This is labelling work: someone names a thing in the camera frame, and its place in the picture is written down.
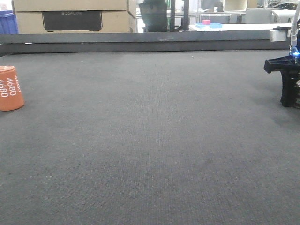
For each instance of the pink block on tray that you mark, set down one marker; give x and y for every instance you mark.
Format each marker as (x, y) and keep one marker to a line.
(206, 22)

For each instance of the dark office chair back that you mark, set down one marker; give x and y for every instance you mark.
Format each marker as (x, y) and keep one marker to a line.
(154, 15)

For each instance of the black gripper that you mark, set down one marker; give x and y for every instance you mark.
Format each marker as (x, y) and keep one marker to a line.
(285, 65)

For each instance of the lower cardboard box black label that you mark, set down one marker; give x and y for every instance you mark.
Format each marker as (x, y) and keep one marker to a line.
(112, 22)

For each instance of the light blue tray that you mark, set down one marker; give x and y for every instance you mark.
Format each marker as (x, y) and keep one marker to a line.
(213, 25)

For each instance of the upper cardboard box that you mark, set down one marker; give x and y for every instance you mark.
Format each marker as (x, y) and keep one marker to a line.
(75, 5)

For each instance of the black table edge rail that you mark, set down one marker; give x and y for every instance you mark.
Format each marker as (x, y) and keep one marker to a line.
(140, 42)

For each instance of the blue crate far left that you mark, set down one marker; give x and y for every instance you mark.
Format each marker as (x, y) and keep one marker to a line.
(8, 22)

